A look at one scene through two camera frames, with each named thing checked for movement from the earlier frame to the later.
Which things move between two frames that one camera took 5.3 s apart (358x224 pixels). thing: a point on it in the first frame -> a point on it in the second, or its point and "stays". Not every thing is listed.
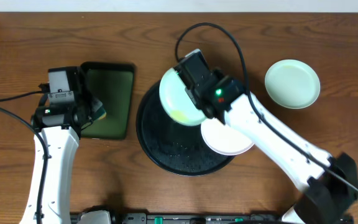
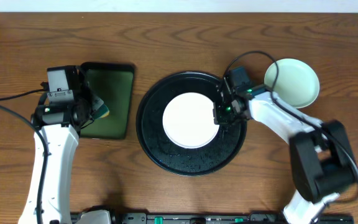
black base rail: x=132 y=218 stays
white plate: x=223 y=139 -> x=188 y=120
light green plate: x=293 y=83 stays
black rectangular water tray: x=112 y=83 stays
